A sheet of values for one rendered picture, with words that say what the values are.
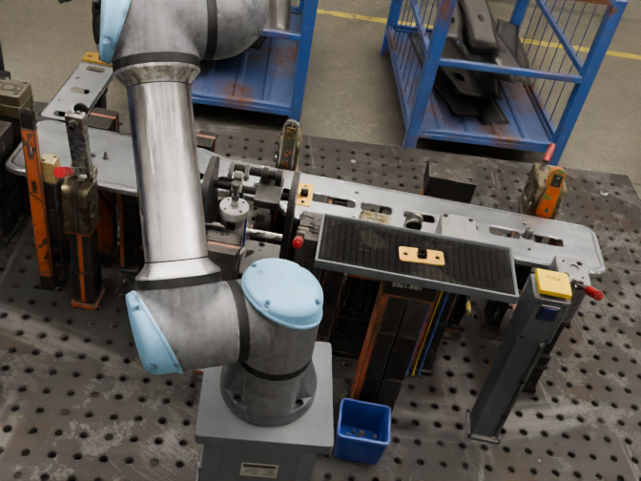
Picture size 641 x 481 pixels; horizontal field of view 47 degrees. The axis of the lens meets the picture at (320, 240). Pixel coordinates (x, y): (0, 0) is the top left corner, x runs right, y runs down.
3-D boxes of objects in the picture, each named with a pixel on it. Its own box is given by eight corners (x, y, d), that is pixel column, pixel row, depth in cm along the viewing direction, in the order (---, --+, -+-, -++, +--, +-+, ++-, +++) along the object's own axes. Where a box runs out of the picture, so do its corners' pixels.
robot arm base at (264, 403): (315, 429, 112) (325, 388, 106) (215, 421, 111) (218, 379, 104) (315, 353, 124) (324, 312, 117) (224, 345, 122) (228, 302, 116)
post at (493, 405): (497, 416, 170) (567, 279, 142) (500, 445, 164) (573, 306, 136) (465, 410, 170) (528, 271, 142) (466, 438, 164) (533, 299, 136)
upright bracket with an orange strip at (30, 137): (54, 287, 180) (34, 109, 148) (52, 291, 179) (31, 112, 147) (43, 285, 180) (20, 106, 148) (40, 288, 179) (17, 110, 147)
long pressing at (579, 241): (591, 222, 184) (593, 218, 183) (609, 284, 167) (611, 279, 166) (39, 119, 182) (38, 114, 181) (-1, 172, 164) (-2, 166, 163)
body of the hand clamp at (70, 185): (104, 291, 181) (98, 175, 159) (95, 310, 176) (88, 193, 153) (80, 286, 181) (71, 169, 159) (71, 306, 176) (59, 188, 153)
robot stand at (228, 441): (299, 572, 136) (334, 447, 110) (185, 565, 134) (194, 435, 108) (299, 472, 152) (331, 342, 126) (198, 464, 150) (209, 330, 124)
